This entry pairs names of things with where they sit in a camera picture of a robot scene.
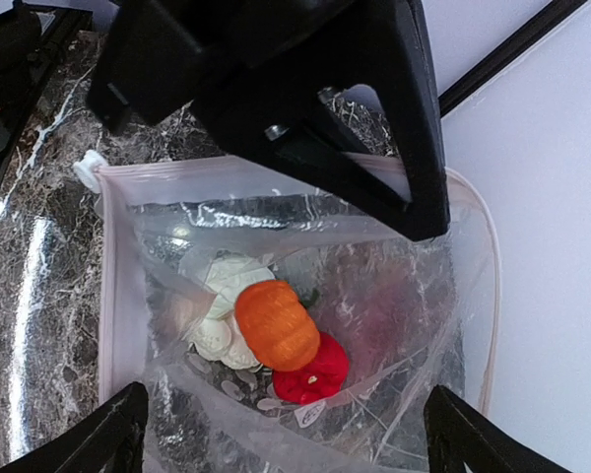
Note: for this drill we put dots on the white toy cauliflower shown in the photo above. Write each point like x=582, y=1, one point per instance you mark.
x=218, y=338

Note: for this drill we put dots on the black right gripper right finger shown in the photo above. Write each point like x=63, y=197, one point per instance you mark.
x=460, y=439

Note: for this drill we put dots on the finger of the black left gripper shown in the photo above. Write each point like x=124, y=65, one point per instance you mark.
x=340, y=95

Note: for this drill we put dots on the black right corner post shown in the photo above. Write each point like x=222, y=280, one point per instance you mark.
x=544, y=22

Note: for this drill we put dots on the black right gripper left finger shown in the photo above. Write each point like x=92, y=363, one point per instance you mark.
x=111, y=439

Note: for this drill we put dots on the red toy bell pepper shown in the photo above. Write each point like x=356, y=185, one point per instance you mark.
x=322, y=378

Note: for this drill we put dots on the clear zip top bag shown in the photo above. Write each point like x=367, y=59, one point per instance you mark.
x=409, y=315

